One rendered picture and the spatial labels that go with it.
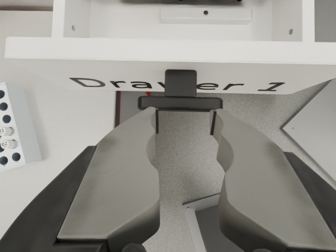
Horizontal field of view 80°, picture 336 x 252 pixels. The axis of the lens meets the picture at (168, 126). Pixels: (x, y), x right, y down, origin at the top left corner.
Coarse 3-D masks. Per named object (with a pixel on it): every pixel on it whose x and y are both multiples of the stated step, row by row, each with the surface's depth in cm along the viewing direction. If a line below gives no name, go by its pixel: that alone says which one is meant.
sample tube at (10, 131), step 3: (0, 129) 28; (3, 129) 28; (6, 129) 28; (9, 129) 29; (12, 129) 29; (0, 132) 28; (3, 132) 28; (6, 132) 28; (9, 132) 29; (12, 132) 29; (3, 135) 28; (6, 135) 29
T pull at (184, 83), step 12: (168, 72) 17; (180, 72) 17; (192, 72) 17; (168, 84) 17; (180, 84) 17; (192, 84) 17; (144, 96) 17; (156, 96) 17; (168, 96) 17; (180, 96) 17; (192, 96) 17; (144, 108) 17; (168, 108) 17; (180, 108) 17; (192, 108) 17; (204, 108) 17; (216, 108) 17
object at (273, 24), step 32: (64, 0) 20; (96, 0) 26; (128, 0) 26; (160, 0) 26; (192, 0) 25; (224, 0) 25; (256, 0) 25; (288, 0) 22; (64, 32) 20; (96, 32) 25; (128, 32) 25; (160, 32) 25; (192, 32) 25; (224, 32) 25; (256, 32) 25; (288, 32) 21
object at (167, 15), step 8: (160, 8) 24; (168, 8) 24; (176, 8) 24; (184, 8) 24; (192, 8) 24; (200, 8) 24; (208, 8) 24; (216, 8) 24; (224, 8) 24; (232, 8) 24; (160, 16) 24; (168, 16) 24; (176, 16) 24; (184, 16) 24; (192, 16) 24; (200, 16) 24; (208, 16) 24; (216, 16) 24; (224, 16) 24; (232, 16) 24; (240, 16) 24; (248, 16) 24
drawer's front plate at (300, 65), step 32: (32, 64) 18; (64, 64) 17; (96, 64) 17; (128, 64) 17; (160, 64) 17; (192, 64) 16; (224, 64) 16; (256, 64) 16; (288, 64) 16; (320, 64) 16
